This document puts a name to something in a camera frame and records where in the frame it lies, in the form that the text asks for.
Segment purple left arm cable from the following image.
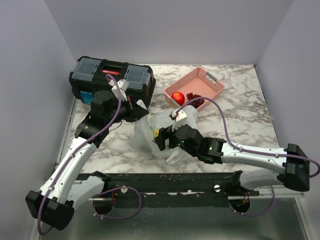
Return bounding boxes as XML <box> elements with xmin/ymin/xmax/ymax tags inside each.
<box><xmin>36</xmin><ymin>74</ymin><xmax>125</xmax><ymax>236</ymax></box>

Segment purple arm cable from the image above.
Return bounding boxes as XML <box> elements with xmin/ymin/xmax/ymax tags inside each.
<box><xmin>36</xmin><ymin>74</ymin><xmax>125</xmax><ymax>236</ymax></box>
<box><xmin>171</xmin><ymin>96</ymin><xmax>320</xmax><ymax>179</ymax></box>

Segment dark red fake grapes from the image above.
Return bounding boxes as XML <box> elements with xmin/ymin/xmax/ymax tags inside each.
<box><xmin>186</xmin><ymin>92</ymin><xmax>205</xmax><ymax>110</ymax></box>

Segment white plastic bag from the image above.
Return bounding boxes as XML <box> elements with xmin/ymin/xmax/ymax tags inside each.
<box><xmin>129</xmin><ymin>108</ymin><xmax>194</xmax><ymax>164</ymax></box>

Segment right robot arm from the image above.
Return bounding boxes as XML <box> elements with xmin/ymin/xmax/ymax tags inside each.
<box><xmin>154</xmin><ymin>124</ymin><xmax>310</xmax><ymax>196</ymax></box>

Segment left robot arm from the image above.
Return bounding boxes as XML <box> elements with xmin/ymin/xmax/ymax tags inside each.
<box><xmin>25</xmin><ymin>90</ymin><xmax>151</xmax><ymax>235</ymax></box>

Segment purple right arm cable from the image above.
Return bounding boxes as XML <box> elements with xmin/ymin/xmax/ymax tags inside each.
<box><xmin>171</xmin><ymin>96</ymin><xmax>320</xmax><ymax>179</ymax></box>

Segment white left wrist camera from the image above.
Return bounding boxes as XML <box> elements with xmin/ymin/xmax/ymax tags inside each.
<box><xmin>109</xmin><ymin>79</ymin><xmax>129</xmax><ymax>101</ymax></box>

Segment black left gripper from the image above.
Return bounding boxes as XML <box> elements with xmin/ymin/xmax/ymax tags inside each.
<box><xmin>105</xmin><ymin>94</ymin><xmax>149</xmax><ymax>126</ymax></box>

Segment red fake apple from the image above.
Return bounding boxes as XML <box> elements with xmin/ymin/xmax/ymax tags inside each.
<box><xmin>171</xmin><ymin>91</ymin><xmax>185</xmax><ymax>106</ymax></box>

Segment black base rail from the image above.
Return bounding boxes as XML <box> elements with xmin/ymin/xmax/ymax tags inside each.
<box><xmin>76</xmin><ymin>171</ymin><xmax>259</xmax><ymax>209</ymax></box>

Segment black toolbox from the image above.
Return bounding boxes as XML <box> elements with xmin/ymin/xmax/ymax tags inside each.
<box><xmin>69</xmin><ymin>56</ymin><xmax>156</xmax><ymax>120</ymax></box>

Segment pink perforated plastic basket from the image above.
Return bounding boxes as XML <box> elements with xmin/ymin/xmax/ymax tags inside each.
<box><xmin>164</xmin><ymin>67</ymin><xmax>225</xmax><ymax>108</ymax></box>

